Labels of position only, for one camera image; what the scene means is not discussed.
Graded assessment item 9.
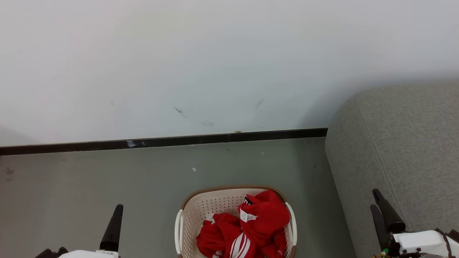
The black wall baseboard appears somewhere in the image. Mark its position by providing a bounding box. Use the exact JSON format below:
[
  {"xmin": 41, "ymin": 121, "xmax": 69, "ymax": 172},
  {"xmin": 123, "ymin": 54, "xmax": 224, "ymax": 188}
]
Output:
[{"xmin": 0, "ymin": 128, "xmax": 328, "ymax": 156}]

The grey fabric sofa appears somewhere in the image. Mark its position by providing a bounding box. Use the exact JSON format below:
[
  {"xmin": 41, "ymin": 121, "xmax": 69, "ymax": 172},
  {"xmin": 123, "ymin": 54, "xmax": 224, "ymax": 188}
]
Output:
[{"xmin": 325, "ymin": 83, "xmax": 459, "ymax": 258}]

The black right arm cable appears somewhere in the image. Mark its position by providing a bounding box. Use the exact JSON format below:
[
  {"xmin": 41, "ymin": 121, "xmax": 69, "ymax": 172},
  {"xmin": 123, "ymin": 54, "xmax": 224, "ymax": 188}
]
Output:
[{"xmin": 435, "ymin": 229, "xmax": 455, "ymax": 258}]

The red striped garment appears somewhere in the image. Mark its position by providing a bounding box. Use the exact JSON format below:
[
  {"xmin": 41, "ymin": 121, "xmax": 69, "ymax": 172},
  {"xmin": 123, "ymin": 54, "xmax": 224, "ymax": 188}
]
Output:
[{"xmin": 238, "ymin": 190, "xmax": 290, "ymax": 258}]

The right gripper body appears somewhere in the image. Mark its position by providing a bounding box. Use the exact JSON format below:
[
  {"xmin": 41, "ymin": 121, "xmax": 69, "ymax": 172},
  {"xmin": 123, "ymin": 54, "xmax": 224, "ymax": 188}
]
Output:
[{"xmin": 373, "ymin": 230, "xmax": 459, "ymax": 258}]

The beige perforated laundry basket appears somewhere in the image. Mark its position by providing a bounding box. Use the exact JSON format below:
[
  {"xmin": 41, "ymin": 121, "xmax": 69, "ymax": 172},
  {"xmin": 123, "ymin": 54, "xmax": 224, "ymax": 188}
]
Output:
[{"xmin": 175, "ymin": 185, "xmax": 297, "ymax": 258}]

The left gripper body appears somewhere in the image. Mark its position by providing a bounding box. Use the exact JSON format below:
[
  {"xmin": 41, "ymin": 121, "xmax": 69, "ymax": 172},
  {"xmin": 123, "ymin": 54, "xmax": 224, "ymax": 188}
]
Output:
[{"xmin": 36, "ymin": 247, "xmax": 120, "ymax": 258}]

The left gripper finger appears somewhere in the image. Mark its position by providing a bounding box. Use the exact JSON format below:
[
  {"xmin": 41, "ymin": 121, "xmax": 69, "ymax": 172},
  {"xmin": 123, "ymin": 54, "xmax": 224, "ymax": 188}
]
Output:
[{"xmin": 100, "ymin": 204, "xmax": 124, "ymax": 252}]

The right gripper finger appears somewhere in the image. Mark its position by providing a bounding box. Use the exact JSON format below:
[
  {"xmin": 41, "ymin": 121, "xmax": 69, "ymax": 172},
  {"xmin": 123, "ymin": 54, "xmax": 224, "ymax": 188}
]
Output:
[
  {"xmin": 370, "ymin": 204, "xmax": 391, "ymax": 250},
  {"xmin": 373, "ymin": 189, "xmax": 406, "ymax": 234}
]

